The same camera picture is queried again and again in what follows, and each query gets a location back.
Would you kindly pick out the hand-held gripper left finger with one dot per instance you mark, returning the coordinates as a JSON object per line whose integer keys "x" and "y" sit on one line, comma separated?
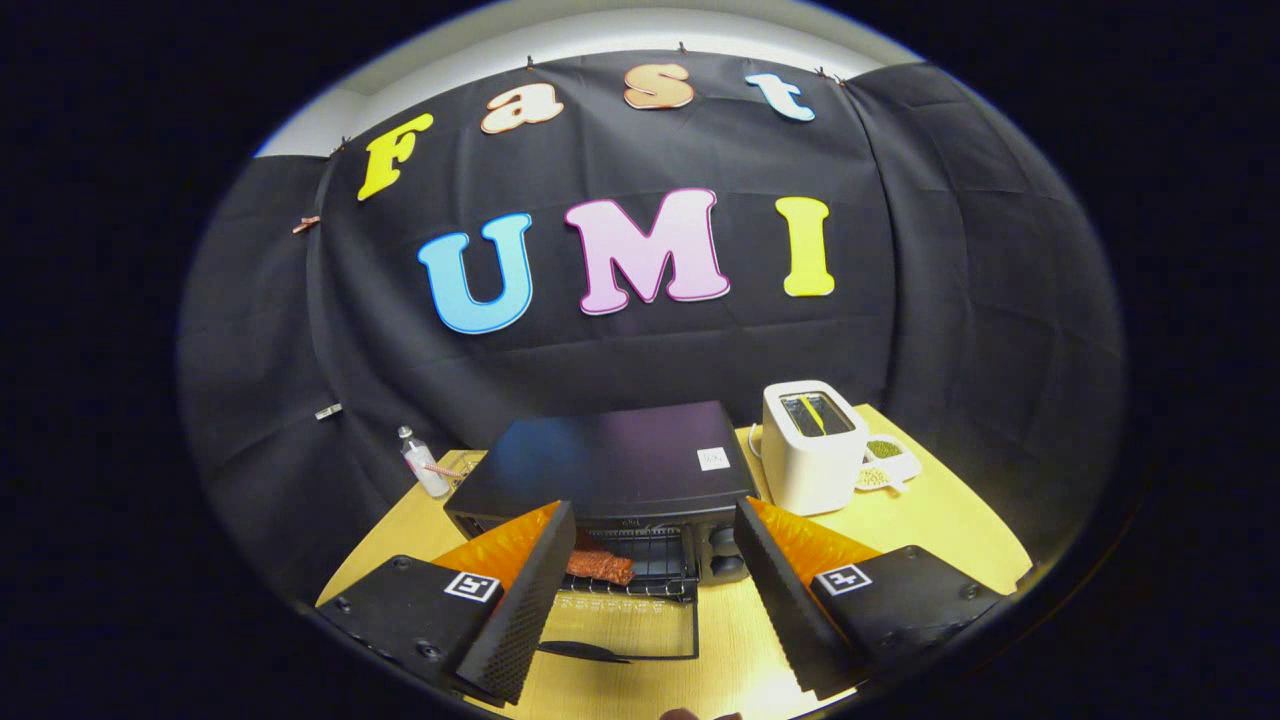
{"x": 530, "y": 600}

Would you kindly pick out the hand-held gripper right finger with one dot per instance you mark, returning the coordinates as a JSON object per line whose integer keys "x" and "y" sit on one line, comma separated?
{"x": 780, "y": 600}

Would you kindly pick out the reddish brown meat strip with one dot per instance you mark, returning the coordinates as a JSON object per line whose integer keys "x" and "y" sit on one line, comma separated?
{"x": 600, "y": 565}

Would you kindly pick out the black toaster oven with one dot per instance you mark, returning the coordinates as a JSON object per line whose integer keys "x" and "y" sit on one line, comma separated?
{"x": 620, "y": 450}

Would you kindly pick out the white pop-up toaster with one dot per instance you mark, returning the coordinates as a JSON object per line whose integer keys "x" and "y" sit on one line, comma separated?
{"x": 810, "y": 470}

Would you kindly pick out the pink striped straw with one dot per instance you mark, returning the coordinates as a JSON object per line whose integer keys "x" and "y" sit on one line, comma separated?
{"x": 445, "y": 469}

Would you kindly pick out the clear plastic bottle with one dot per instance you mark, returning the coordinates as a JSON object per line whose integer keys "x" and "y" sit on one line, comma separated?
{"x": 425, "y": 470}

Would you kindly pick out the white dish with green beans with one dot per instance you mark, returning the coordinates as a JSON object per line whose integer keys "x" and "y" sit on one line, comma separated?
{"x": 885, "y": 450}

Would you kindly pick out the black backdrop cloth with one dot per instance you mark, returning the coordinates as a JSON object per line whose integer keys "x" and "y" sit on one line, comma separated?
{"x": 600, "y": 350}

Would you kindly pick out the silver clip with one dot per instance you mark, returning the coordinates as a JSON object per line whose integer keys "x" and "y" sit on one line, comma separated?
{"x": 328, "y": 411}

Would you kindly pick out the copper clip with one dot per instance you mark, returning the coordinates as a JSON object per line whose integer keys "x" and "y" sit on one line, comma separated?
{"x": 306, "y": 224}

